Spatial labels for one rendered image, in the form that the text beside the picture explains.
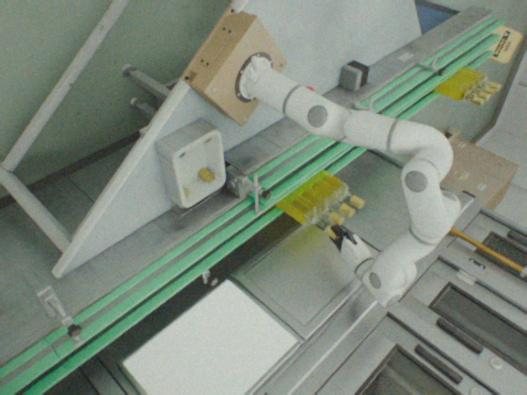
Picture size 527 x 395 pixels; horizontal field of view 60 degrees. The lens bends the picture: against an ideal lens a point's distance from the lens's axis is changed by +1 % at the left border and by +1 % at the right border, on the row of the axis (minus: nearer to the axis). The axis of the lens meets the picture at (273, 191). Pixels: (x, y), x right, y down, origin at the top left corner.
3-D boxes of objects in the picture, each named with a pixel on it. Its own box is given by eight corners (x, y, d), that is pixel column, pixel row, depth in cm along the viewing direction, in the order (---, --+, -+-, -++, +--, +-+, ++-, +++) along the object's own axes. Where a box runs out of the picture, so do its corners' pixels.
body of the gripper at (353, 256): (374, 275, 144) (353, 250, 151) (379, 254, 137) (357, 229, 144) (355, 284, 141) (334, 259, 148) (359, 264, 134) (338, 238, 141)
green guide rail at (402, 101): (248, 195, 156) (265, 206, 152) (248, 193, 155) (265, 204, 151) (486, 32, 246) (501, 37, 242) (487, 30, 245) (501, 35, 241)
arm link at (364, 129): (394, 114, 109) (410, 123, 123) (308, 95, 120) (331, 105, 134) (383, 152, 110) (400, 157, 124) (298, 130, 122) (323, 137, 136)
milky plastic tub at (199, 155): (167, 197, 146) (184, 211, 142) (154, 141, 130) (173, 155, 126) (209, 171, 155) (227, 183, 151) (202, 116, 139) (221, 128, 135)
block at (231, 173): (225, 190, 156) (238, 199, 153) (223, 168, 150) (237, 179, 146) (232, 184, 158) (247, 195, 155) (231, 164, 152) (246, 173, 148)
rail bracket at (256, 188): (239, 203, 154) (265, 223, 148) (236, 165, 142) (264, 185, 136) (246, 199, 156) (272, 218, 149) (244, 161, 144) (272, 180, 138)
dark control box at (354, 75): (338, 84, 188) (355, 91, 184) (341, 66, 183) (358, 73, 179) (350, 76, 193) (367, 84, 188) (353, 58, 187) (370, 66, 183)
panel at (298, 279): (118, 368, 133) (191, 460, 116) (115, 363, 131) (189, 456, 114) (319, 208, 179) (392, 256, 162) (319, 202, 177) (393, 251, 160)
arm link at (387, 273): (425, 217, 124) (391, 267, 136) (391, 226, 117) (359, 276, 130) (447, 240, 119) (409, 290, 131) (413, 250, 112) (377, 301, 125)
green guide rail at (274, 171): (247, 179, 150) (265, 190, 146) (247, 176, 150) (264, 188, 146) (490, 18, 241) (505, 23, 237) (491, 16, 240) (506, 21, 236)
